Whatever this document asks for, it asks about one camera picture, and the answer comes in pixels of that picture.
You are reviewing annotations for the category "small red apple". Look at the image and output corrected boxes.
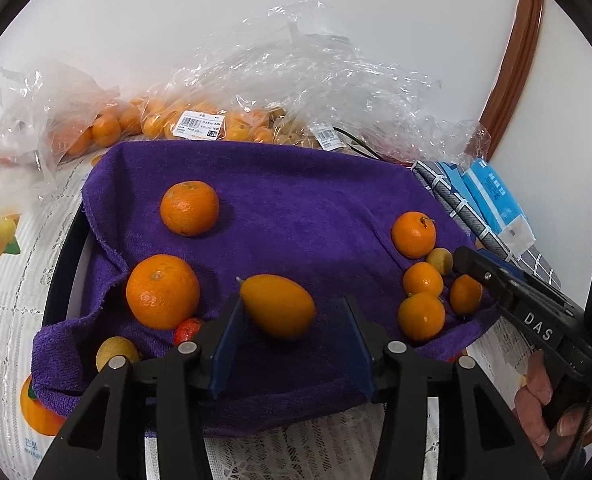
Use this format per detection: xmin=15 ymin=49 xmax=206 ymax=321
xmin=173 ymin=318 xmax=203 ymax=347

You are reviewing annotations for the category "small orange mandarin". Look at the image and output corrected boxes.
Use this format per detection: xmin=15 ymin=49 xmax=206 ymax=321
xmin=448 ymin=274 xmax=483 ymax=315

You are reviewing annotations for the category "medium orange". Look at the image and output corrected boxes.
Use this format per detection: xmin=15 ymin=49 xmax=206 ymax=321
xmin=398 ymin=292 xmax=445 ymax=341

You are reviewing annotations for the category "black tray under towel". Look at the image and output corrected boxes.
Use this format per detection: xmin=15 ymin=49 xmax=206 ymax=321
xmin=42 ymin=206 xmax=95 ymax=326

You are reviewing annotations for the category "clear bag of oranges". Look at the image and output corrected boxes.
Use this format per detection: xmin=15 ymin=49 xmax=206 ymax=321
xmin=46 ymin=96 xmax=321 ymax=158

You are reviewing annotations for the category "brown wooden door frame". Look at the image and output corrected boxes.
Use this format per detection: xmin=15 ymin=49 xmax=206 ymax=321
xmin=480 ymin=0 xmax=544 ymax=159

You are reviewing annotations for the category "large clear plastic bag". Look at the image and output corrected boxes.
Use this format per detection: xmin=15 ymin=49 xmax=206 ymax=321
xmin=160 ymin=1 xmax=491 ymax=167

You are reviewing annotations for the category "purple towel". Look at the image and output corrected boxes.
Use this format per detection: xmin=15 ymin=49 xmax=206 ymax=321
xmin=30 ymin=138 xmax=502 ymax=437

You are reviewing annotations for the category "small kumquat orange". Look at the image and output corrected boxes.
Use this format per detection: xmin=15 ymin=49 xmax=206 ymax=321
xmin=390 ymin=211 xmax=437 ymax=260
xmin=402 ymin=262 xmax=444 ymax=297

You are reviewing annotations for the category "oval orange mango fruit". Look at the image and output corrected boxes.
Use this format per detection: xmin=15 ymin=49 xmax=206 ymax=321
xmin=239 ymin=274 xmax=317 ymax=339

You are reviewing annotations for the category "greenish round fruit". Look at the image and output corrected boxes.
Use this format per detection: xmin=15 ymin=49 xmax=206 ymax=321
xmin=95 ymin=336 xmax=140 ymax=372

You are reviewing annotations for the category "right hand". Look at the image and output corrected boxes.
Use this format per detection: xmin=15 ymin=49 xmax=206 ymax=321
xmin=514 ymin=350 xmax=584 ymax=466

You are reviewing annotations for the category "crumpled clear bag left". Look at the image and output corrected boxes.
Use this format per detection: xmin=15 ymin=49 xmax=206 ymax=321
xmin=0 ymin=62 xmax=120 ymax=209

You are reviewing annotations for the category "small yellow lemon fruit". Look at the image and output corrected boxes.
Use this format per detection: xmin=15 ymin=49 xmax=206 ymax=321
xmin=426 ymin=247 xmax=454 ymax=276

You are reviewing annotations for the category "large orange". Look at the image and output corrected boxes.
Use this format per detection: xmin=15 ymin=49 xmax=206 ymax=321
xmin=126 ymin=255 xmax=200 ymax=330

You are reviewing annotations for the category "blue tissue pack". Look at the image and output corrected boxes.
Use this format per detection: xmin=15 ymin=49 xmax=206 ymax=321
xmin=462 ymin=158 xmax=535 ymax=256

